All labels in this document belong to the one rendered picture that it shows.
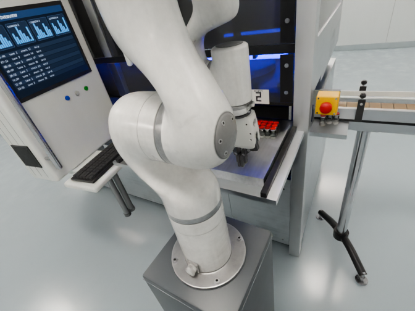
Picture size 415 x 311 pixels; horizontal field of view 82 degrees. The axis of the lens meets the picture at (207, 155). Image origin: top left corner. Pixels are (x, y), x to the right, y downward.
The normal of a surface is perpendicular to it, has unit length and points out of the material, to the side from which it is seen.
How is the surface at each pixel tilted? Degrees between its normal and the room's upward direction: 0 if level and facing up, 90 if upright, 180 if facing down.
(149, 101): 19
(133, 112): 41
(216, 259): 90
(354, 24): 90
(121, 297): 0
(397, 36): 90
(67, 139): 90
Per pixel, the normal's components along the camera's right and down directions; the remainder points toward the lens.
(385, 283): -0.18, -0.81
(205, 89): 0.65, -0.22
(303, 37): -0.47, 0.57
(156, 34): 0.40, 0.29
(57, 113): 0.92, 0.07
